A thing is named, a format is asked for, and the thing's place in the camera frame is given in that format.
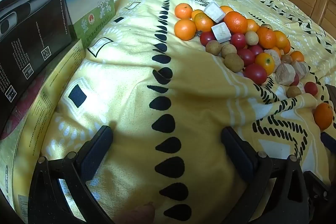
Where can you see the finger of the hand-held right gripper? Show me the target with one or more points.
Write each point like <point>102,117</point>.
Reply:
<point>329,141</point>
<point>331,95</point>

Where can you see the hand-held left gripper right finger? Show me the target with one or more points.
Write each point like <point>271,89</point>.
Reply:
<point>236,150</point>

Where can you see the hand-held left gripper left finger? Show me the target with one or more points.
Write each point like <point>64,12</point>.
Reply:
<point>98,150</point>

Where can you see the single mandarin fruit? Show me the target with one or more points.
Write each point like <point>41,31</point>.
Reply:
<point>323,116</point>

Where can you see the pile of oranges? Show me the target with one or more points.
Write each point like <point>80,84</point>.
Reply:
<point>236,22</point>

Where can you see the person's left hand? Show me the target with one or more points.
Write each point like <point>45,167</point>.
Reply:
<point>143,214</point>

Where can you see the flat yellow gift box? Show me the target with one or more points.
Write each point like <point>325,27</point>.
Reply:
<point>39,113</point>

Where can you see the yellow printed blanket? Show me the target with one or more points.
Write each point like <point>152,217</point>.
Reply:
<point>131,82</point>

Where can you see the pile of red tomatoes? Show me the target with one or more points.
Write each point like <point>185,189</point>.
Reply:
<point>256,73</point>

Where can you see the black carton box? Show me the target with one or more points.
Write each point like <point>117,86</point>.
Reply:
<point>26,43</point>

